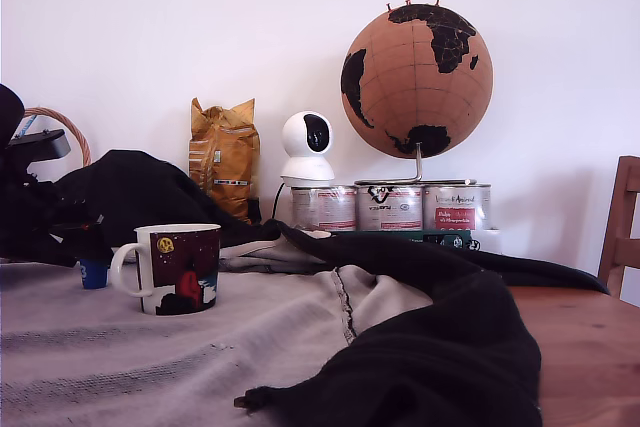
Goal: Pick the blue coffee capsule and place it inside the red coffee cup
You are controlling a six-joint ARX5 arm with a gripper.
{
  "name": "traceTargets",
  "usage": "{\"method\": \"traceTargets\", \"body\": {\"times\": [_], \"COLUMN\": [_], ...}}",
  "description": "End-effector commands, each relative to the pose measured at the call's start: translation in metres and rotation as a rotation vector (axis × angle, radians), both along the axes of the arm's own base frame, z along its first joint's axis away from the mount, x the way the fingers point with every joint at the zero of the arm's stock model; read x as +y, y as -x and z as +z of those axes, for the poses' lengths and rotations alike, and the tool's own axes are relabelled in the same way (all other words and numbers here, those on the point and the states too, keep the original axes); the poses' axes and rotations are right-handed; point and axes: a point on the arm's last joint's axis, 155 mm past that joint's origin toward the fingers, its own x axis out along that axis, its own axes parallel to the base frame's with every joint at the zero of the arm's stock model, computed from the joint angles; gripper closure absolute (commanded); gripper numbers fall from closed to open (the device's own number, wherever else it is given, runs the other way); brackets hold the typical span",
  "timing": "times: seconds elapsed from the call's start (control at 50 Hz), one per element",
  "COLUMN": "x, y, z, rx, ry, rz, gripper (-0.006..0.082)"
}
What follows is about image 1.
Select cork globe on metal stand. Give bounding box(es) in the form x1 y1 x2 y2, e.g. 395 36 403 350
340 0 495 187

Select silver can with red label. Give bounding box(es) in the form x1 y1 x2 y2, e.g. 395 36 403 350
291 185 357 232

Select white dome security camera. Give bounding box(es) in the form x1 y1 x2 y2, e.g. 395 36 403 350
278 110 336 187

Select wicker basket with handle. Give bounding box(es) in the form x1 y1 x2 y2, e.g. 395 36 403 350
22 106 94 169

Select blue printed strip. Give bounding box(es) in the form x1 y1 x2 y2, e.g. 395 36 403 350
14 114 39 141

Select black and grey sweatshirt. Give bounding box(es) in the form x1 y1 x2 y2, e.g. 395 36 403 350
0 149 611 427

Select blue coffee capsule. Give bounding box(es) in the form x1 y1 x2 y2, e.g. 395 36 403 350
79 257 110 290

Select silver can with black logo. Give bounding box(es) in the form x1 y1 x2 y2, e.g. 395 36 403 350
354 184 425 232

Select yellow paper bag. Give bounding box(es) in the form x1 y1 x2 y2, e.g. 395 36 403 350
188 96 261 225

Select red picture coffee mug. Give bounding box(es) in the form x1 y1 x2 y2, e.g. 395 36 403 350
109 223 222 317

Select black security camera cable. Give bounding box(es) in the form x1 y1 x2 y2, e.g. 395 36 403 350
269 180 287 223

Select wooden chair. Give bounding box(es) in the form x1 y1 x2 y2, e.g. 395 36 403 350
597 155 640 301

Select grey gripper camera box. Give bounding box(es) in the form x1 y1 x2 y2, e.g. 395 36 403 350
7 128 72 161

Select silver can with script label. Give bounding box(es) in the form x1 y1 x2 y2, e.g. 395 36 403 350
422 183 494 232

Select dark green flat box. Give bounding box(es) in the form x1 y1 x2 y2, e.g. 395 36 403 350
329 229 474 252

